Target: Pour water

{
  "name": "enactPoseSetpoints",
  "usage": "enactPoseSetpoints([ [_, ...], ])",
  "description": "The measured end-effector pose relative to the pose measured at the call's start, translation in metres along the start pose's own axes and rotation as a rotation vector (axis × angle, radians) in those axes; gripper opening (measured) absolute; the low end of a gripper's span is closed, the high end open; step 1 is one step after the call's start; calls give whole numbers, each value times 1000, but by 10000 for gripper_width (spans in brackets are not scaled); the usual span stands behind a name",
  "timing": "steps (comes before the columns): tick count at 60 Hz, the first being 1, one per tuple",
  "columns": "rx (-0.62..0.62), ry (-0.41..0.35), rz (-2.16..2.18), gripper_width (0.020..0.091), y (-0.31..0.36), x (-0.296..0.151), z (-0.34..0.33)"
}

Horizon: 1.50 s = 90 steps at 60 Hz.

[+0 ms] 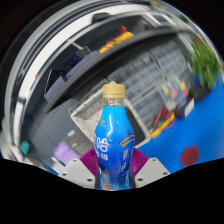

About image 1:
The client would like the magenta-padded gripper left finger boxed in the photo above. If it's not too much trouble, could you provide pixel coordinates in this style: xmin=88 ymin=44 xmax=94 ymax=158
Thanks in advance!
xmin=58 ymin=148 xmax=100 ymax=190

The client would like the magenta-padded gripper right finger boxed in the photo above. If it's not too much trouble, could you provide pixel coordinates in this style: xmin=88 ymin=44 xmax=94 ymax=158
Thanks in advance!
xmin=128 ymin=148 xmax=170 ymax=190

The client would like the blue drink bottle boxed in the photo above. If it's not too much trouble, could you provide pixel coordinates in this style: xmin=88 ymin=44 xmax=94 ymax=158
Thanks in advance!
xmin=93 ymin=83 xmax=136 ymax=192

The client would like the purple plastic bag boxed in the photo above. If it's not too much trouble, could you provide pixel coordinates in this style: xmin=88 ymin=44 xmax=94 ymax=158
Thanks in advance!
xmin=53 ymin=141 xmax=81 ymax=166

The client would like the dark grey flat box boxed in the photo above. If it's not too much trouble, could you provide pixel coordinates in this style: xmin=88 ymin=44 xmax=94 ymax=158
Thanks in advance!
xmin=63 ymin=129 xmax=96 ymax=156

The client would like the flat round red coaster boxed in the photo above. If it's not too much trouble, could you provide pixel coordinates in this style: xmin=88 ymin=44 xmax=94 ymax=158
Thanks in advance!
xmin=179 ymin=145 xmax=200 ymax=167

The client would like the black zip case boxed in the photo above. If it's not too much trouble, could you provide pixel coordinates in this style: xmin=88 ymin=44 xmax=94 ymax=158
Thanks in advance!
xmin=124 ymin=106 xmax=147 ymax=143

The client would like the yellow multimeter with leads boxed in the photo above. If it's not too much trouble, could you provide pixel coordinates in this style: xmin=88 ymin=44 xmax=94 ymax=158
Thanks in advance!
xmin=149 ymin=108 xmax=177 ymax=139

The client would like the teal plastic bin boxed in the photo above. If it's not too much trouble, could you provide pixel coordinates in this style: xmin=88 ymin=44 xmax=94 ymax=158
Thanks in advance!
xmin=19 ymin=140 xmax=31 ymax=156

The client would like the black box with white label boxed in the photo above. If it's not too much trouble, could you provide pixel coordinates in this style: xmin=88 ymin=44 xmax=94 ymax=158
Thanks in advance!
xmin=174 ymin=96 xmax=195 ymax=118

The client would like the drawer cabinet with coloured parts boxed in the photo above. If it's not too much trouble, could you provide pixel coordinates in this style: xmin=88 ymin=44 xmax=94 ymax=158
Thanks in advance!
xmin=158 ymin=71 xmax=196 ymax=108

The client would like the green potted plant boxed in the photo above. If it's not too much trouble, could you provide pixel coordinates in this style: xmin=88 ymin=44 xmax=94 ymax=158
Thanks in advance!
xmin=188 ymin=43 xmax=224 ymax=89

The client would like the dark grey wall shelf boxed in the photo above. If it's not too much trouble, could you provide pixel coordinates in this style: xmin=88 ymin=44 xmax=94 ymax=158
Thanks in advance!
xmin=43 ymin=14 xmax=188 ymax=114

